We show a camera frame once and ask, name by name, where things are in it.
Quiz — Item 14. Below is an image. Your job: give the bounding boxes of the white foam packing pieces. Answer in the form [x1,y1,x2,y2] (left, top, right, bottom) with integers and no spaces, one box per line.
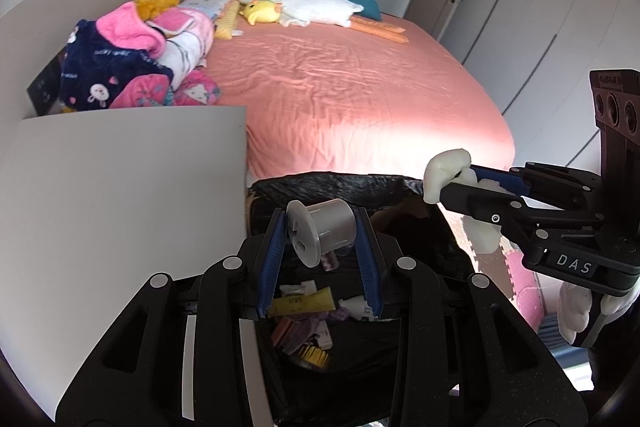
[422,147,504,256]

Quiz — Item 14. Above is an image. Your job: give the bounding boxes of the yellow snack packet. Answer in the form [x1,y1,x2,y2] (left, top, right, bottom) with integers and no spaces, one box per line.
[268,287,336,317]

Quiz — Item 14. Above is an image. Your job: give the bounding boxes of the black trash bag bin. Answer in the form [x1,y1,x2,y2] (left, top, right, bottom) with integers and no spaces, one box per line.
[246,172,473,426]

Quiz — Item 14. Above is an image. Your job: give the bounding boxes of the right hand white glove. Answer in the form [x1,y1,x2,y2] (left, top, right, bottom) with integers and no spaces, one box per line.
[556,281,640,348]

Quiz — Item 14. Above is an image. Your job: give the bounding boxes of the pink Hello Kitty garment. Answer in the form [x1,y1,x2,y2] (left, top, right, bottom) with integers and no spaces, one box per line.
[111,69,221,108]

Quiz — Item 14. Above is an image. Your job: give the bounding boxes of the white goose plush toy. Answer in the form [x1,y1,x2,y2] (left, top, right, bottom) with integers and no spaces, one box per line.
[235,0,410,46]

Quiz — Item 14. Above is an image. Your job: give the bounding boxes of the yellow duck plush toy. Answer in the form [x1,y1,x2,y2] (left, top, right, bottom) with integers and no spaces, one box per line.
[240,0,282,26]

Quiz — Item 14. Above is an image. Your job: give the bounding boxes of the navy rabbit print pajama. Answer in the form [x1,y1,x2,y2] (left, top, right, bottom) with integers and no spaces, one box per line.
[58,20,174,112]

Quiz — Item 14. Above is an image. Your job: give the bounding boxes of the yellow long bolster pillow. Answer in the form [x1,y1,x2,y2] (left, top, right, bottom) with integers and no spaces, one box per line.
[214,0,241,40]

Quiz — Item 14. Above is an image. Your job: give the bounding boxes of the white pink cartoon blanket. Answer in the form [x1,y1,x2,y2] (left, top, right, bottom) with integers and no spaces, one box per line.
[146,6,214,91]

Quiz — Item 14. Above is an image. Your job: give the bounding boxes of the pink fleece garment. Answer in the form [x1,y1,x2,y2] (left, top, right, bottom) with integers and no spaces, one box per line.
[96,1,166,58]

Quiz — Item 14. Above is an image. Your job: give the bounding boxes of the yellow fuzzy garment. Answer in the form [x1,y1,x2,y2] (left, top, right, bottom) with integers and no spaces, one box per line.
[134,0,180,22]

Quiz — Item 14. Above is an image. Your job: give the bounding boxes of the black wall socket panel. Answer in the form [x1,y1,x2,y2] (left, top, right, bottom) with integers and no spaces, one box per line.
[26,50,64,116]

